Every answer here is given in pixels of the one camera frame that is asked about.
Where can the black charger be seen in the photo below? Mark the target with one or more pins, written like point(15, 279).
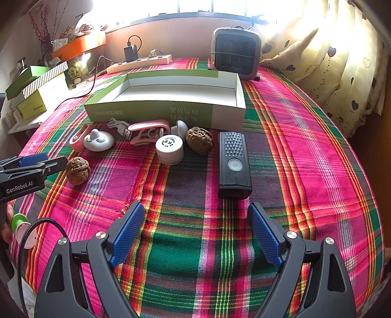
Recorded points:
point(130, 53)

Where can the small black plug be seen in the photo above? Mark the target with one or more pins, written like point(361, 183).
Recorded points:
point(256, 79)

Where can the beige mushroom knob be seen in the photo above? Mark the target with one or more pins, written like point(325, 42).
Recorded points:
point(180, 128)

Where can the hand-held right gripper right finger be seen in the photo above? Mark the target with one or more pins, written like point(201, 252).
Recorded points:
point(265, 235)

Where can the brown wrinkled walnut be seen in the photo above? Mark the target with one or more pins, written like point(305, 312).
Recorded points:
point(78, 171)
point(198, 140)

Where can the red berry branches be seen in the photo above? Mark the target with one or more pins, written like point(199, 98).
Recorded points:
point(42, 27)

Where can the green and white cardboard box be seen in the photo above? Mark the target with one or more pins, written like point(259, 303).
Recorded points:
point(152, 113)

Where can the small pink clip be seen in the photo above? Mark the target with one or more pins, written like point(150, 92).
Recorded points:
point(76, 142)

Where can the beige fan heater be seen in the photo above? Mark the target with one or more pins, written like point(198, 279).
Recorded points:
point(235, 52)

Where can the white smiley face disc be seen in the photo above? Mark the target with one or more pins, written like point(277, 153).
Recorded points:
point(104, 142)

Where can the white power strip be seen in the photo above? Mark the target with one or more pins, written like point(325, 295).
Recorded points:
point(146, 61)

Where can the black bike light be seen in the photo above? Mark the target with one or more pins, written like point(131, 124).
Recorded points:
point(233, 180)

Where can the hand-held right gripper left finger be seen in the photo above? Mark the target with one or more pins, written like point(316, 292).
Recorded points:
point(129, 235)

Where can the person's left hand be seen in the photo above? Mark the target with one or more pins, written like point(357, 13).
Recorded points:
point(7, 211)

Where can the green box lid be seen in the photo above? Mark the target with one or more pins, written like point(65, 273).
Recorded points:
point(21, 84)

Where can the yellow-green cardboard box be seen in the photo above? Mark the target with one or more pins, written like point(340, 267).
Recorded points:
point(33, 107)

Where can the cream heart print curtain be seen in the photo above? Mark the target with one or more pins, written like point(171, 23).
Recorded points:
point(336, 61)

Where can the striped cardboard box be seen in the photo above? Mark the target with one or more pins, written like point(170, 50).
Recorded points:
point(45, 79)

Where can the glass jar with label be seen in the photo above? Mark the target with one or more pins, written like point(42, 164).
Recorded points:
point(74, 75)

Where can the green and white spool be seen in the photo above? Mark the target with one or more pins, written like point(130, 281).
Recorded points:
point(20, 220)

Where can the large pink clip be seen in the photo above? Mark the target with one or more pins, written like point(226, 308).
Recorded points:
point(146, 124)

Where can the assorted cards and packets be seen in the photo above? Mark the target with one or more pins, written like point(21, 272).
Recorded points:
point(76, 30)

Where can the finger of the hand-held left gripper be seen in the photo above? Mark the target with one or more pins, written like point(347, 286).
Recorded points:
point(52, 166)
point(32, 159)

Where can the white bottle cap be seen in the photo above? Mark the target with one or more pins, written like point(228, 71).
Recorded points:
point(169, 146)

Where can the orange tray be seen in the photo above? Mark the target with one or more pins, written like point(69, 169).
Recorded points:
point(82, 42)

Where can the small grey plug adapter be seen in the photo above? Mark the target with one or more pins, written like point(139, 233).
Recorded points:
point(155, 53)

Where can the pink green plaid tablecloth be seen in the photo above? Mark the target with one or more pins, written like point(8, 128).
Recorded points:
point(189, 244)

